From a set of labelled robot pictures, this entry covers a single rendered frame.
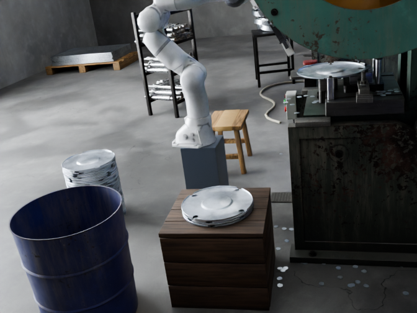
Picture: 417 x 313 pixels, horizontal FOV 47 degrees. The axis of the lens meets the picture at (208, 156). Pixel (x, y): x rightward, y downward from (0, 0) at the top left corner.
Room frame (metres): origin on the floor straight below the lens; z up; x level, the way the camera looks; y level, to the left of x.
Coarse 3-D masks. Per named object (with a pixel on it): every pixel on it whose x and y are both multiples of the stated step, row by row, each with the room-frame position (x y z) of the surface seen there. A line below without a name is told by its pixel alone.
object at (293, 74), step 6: (294, 72) 2.11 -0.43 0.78; (300, 72) 2.10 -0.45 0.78; (294, 78) 2.03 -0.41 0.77; (300, 78) 2.02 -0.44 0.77; (306, 78) 2.02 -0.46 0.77; (336, 78) 2.00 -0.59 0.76; (318, 84) 2.03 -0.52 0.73; (324, 84) 2.02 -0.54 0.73; (336, 84) 2.00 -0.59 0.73; (324, 90) 2.02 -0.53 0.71; (318, 96) 2.03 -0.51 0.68; (324, 96) 2.02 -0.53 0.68; (324, 102) 2.02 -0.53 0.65
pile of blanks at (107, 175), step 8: (112, 160) 2.45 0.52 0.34; (96, 168) 2.35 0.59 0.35; (104, 168) 2.38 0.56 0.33; (112, 168) 2.45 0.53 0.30; (64, 176) 2.43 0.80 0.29; (72, 176) 2.35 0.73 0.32; (80, 176) 2.34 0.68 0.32; (88, 176) 2.34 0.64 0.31; (96, 176) 2.35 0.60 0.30; (104, 176) 2.39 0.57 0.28; (112, 176) 2.41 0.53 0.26; (72, 184) 2.36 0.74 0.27; (80, 184) 2.34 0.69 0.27; (88, 184) 2.35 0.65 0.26; (96, 184) 2.34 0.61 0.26; (104, 184) 2.37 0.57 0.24; (112, 184) 2.40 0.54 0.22; (120, 184) 2.50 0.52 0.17; (120, 192) 2.46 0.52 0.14
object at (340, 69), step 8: (320, 64) 2.20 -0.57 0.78; (328, 64) 2.19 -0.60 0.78; (336, 64) 2.16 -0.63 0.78; (344, 64) 2.14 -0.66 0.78; (352, 64) 2.12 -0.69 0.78; (360, 64) 2.09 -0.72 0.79; (304, 72) 2.08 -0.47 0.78; (312, 72) 2.06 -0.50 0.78; (320, 72) 2.03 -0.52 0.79; (328, 72) 2.00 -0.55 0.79; (336, 72) 1.99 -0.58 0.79; (344, 72) 1.99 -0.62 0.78; (352, 72) 1.97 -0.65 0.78; (360, 72) 1.94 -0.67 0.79
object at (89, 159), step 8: (88, 152) 2.61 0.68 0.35; (96, 152) 2.60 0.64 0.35; (104, 152) 2.58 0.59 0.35; (72, 160) 2.51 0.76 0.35; (80, 160) 2.48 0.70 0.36; (88, 160) 2.46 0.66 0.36; (96, 160) 2.45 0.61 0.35; (104, 160) 2.45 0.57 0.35; (64, 168) 2.39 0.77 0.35; (72, 168) 2.39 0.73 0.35; (80, 168) 2.38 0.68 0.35; (88, 168) 2.36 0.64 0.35
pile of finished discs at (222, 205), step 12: (204, 192) 1.84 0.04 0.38; (216, 192) 1.83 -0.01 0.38; (228, 192) 1.81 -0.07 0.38; (240, 192) 1.80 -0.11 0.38; (192, 204) 1.74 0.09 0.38; (204, 204) 1.72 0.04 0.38; (216, 204) 1.71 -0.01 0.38; (228, 204) 1.69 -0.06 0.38; (240, 204) 1.69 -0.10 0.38; (252, 204) 1.70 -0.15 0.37; (192, 216) 1.65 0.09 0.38; (204, 216) 1.63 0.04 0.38; (216, 216) 1.62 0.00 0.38; (228, 216) 1.61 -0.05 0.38; (240, 216) 1.61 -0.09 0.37
